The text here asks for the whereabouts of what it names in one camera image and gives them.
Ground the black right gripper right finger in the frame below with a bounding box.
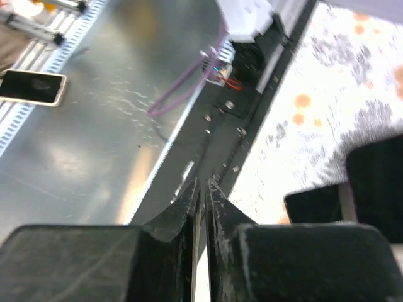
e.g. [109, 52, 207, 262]
[206, 179, 402, 301]

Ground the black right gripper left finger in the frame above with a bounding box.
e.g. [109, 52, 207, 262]
[1, 179, 201, 301]

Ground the black phone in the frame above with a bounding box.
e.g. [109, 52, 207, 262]
[285, 185, 343, 224]

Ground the black smartphone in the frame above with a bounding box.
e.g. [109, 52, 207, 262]
[339, 135, 402, 244]

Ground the smartphone with beige case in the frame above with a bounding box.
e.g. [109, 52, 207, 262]
[1, 69, 67, 107]

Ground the floral table cloth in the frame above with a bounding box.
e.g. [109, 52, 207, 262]
[229, 3, 402, 223]

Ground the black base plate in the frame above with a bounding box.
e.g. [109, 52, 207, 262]
[132, 1, 316, 225]

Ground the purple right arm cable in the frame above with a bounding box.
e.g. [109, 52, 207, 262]
[146, 18, 229, 118]

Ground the aluminium frame stand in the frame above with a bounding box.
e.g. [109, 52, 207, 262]
[1, 0, 89, 47]

